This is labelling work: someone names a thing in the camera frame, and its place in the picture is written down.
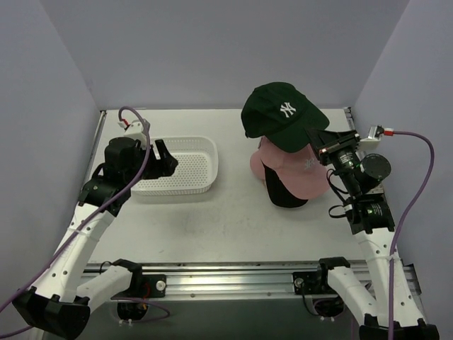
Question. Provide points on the black baseball cap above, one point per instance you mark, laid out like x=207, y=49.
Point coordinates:
x=278, y=194

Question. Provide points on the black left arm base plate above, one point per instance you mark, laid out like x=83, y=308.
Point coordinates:
x=150, y=286

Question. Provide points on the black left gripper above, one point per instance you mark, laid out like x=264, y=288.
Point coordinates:
x=153, y=163

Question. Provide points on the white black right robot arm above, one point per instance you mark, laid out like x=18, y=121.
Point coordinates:
x=388, y=310

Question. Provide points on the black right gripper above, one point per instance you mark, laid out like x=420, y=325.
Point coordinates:
x=335, y=142

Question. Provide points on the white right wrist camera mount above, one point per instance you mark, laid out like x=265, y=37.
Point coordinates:
x=375, y=134

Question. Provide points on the pink cap with white logo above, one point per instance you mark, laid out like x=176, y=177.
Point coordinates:
x=300, y=172

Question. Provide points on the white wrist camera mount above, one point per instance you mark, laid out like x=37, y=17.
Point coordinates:
x=375, y=134
x=135, y=130

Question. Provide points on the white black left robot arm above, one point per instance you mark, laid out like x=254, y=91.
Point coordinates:
x=56, y=301

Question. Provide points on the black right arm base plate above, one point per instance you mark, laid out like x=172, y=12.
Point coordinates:
x=311, y=283

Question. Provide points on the white perforated plastic basket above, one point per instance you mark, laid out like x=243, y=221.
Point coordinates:
x=197, y=169

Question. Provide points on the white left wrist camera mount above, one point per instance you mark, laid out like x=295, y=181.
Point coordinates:
x=135, y=130

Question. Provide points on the dark green baseball cap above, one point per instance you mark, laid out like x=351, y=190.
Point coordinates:
x=281, y=113

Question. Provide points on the aluminium mounting rail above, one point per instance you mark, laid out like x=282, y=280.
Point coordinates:
x=228, y=281

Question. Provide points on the plain pink baseball cap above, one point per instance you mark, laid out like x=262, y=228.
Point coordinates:
x=258, y=164

